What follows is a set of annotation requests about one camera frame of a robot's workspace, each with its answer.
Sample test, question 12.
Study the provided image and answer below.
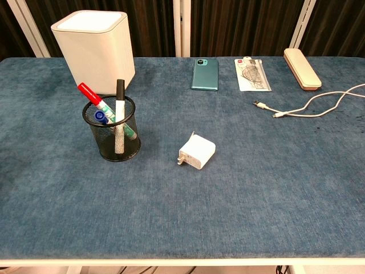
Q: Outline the white usb cable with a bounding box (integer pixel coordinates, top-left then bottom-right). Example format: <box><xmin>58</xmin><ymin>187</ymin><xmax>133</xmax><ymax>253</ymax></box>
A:
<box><xmin>252</xmin><ymin>83</ymin><xmax>365</xmax><ymax>119</ymax></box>

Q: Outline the blue-capped marker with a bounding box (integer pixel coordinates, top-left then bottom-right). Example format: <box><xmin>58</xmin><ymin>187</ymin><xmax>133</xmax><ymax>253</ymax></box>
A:
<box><xmin>94</xmin><ymin>110</ymin><xmax>110</xmax><ymax>126</ymax></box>

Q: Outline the white frame post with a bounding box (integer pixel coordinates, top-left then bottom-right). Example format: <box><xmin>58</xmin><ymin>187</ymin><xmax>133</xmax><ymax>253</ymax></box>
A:
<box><xmin>6</xmin><ymin>0</ymin><xmax>51</xmax><ymax>58</ymax></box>
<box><xmin>172</xmin><ymin>0</ymin><xmax>192</xmax><ymax>58</ymax></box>
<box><xmin>288</xmin><ymin>0</ymin><xmax>317</xmax><ymax>50</ymax></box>

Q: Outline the white square bin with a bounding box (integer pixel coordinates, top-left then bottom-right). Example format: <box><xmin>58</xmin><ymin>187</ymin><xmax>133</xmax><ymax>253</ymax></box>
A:
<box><xmin>50</xmin><ymin>10</ymin><xmax>136</xmax><ymax>95</ymax></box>

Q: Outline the clear plastic zip bag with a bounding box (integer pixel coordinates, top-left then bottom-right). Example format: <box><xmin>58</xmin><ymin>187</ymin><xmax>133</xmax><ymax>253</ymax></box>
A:
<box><xmin>234</xmin><ymin>57</ymin><xmax>272</xmax><ymax>92</ymax></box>

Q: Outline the beige pencil case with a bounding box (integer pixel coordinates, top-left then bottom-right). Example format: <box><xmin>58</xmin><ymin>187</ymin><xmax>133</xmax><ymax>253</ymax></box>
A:
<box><xmin>283</xmin><ymin>48</ymin><xmax>323</xmax><ymax>92</ymax></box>

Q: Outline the black-capped white marker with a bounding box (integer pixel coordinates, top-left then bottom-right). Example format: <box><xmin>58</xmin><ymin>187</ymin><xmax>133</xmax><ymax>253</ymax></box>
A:
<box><xmin>114</xmin><ymin>78</ymin><xmax>126</xmax><ymax>155</ymax></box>

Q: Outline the blue fabric table mat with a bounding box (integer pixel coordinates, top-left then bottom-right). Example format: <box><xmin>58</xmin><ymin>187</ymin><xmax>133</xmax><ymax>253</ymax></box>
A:
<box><xmin>0</xmin><ymin>56</ymin><xmax>365</xmax><ymax>260</ymax></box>

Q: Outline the black mesh pen holder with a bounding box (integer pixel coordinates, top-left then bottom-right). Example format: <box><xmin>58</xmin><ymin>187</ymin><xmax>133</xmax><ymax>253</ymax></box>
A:
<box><xmin>82</xmin><ymin>94</ymin><xmax>142</xmax><ymax>163</ymax></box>

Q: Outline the red-capped marker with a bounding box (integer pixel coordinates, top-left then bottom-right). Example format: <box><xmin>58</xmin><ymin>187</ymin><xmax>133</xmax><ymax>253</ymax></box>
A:
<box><xmin>77</xmin><ymin>82</ymin><xmax>139</xmax><ymax>141</ymax></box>

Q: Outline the teal smartphone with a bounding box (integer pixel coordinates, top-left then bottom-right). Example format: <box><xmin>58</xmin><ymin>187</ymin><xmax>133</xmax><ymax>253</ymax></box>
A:
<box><xmin>190</xmin><ymin>58</ymin><xmax>220</xmax><ymax>92</ymax></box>

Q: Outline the white power adapter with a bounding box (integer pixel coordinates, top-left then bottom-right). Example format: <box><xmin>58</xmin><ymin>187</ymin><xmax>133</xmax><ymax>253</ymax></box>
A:
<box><xmin>175</xmin><ymin>131</ymin><xmax>216</xmax><ymax>171</ymax></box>

